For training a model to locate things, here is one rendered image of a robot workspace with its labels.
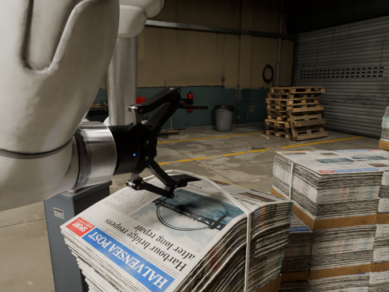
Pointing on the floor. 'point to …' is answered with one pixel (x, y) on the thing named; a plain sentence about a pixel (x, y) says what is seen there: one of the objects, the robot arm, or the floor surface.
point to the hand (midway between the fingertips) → (196, 141)
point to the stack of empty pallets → (286, 94)
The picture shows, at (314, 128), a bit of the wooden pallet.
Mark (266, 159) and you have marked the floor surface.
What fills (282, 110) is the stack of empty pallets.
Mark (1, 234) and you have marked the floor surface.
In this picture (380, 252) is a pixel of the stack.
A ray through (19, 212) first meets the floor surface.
